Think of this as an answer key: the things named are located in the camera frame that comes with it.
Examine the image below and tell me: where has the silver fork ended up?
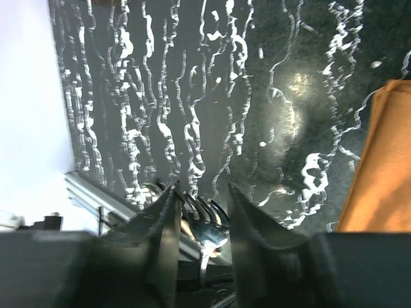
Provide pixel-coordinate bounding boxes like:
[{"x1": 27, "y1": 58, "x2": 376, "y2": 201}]
[{"x1": 181, "y1": 192, "x2": 229, "y2": 287}]

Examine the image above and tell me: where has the aluminium frame rail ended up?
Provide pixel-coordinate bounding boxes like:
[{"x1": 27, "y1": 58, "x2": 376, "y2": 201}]
[{"x1": 64, "y1": 171, "x2": 200, "y2": 261}]

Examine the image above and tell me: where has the orange cloth napkin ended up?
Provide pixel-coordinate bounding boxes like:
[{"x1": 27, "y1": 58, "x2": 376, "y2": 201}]
[{"x1": 336, "y1": 80, "x2": 410, "y2": 232}]

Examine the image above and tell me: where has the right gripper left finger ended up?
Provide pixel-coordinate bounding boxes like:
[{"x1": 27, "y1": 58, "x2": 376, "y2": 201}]
[{"x1": 1, "y1": 182, "x2": 180, "y2": 307}]

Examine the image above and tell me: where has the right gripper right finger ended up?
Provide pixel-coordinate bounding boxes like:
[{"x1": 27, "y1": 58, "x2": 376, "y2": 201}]
[{"x1": 227, "y1": 184, "x2": 410, "y2": 307}]

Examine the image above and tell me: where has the black marble pattern mat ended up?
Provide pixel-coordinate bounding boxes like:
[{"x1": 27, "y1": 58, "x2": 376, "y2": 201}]
[{"x1": 49, "y1": 1, "x2": 410, "y2": 233}]

